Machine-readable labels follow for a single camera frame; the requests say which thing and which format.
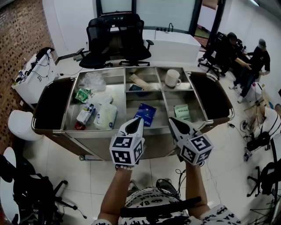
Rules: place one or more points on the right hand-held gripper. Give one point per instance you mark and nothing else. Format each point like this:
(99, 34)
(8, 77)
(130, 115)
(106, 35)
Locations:
(197, 149)

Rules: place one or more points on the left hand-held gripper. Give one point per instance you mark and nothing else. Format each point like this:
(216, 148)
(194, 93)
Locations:
(123, 151)

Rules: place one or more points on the blue coffee packet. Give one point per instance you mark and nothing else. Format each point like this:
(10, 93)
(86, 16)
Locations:
(146, 113)

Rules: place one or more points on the pale green sachet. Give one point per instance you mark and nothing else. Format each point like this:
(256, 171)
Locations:
(181, 111)

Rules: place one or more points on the steel compartment cart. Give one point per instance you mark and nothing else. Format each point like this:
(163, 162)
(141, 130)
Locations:
(109, 136)

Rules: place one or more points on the white soft tissue pack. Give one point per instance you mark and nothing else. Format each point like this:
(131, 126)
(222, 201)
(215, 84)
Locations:
(105, 117)

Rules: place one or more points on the small dark blue box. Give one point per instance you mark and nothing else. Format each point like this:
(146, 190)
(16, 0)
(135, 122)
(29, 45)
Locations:
(136, 88)

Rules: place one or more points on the white and blue carton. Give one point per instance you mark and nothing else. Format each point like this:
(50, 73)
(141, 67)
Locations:
(85, 114)

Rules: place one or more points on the small red packet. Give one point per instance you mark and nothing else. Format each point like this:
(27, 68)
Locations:
(79, 126)

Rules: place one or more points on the white mug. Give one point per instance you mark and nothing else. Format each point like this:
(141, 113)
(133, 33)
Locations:
(172, 78)

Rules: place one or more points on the green snack packet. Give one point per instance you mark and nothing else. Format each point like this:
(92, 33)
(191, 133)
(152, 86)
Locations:
(83, 95)

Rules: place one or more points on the clear crinkled plastic bag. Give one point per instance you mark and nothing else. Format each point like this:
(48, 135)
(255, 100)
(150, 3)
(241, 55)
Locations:
(92, 81)

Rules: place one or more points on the person's right forearm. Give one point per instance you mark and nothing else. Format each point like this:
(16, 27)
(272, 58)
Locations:
(196, 186)

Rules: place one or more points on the person's left forearm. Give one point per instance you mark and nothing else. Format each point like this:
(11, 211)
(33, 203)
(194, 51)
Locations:
(116, 193)

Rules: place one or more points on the person's shoe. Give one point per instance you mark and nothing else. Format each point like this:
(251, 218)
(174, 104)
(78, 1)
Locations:
(134, 185)

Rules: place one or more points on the white printed shirt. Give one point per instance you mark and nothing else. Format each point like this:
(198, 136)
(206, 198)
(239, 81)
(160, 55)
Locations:
(149, 197)

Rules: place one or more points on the black backpack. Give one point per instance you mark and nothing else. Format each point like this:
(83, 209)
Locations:
(259, 140)

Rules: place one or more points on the black swivel chair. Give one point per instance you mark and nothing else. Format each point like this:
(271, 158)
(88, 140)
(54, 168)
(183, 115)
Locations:
(210, 59)

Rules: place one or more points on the small white appliance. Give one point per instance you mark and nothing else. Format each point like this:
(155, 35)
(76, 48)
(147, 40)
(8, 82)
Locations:
(253, 92)

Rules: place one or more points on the black mesh office chair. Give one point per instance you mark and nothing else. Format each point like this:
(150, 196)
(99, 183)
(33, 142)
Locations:
(96, 44)
(134, 44)

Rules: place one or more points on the white bathtub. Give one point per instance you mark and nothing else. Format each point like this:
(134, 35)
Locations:
(175, 49)

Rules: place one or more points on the grey rolled mat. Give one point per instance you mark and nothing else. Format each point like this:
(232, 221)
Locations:
(80, 56)

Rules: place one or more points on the black faucet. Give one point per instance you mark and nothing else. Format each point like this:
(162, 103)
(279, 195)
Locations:
(170, 27)

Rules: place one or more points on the black office chair with bag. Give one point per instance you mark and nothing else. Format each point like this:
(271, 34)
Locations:
(35, 197)

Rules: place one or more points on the black framed window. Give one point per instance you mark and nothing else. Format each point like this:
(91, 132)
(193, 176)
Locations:
(116, 7)

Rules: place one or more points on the white round table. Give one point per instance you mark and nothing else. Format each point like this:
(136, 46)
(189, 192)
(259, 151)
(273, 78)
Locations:
(8, 193)

